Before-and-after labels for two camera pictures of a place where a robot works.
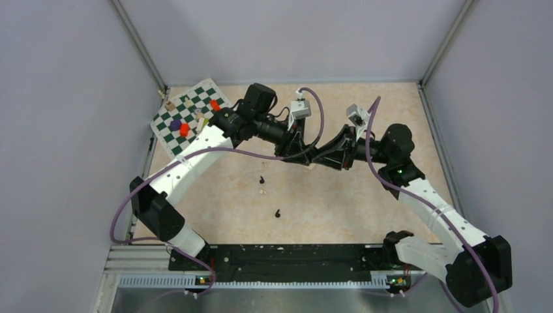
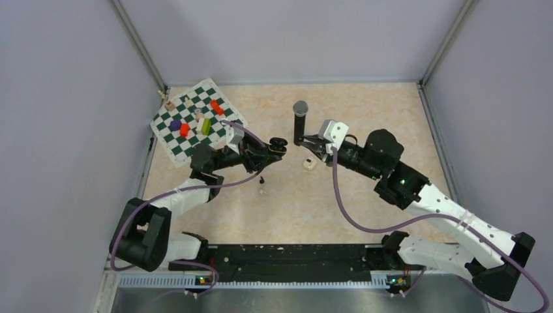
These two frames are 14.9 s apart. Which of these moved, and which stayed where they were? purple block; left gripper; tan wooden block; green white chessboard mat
Moved: left gripper
Stayed: green white chessboard mat; purple block; tan wooden block
